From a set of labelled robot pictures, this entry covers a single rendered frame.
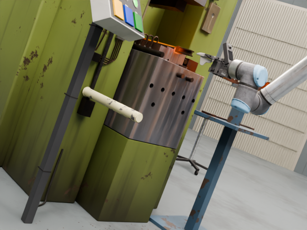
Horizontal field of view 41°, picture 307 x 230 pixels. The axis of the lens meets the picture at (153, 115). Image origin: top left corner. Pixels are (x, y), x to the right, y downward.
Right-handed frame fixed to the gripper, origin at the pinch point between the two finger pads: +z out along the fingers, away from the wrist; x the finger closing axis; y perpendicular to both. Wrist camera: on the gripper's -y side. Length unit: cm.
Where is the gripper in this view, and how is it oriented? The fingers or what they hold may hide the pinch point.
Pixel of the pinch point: (204, 56)
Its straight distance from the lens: 211.0
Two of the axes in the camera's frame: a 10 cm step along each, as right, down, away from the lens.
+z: -6.3, -3.0, 7.2
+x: 6.9, 2.0, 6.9
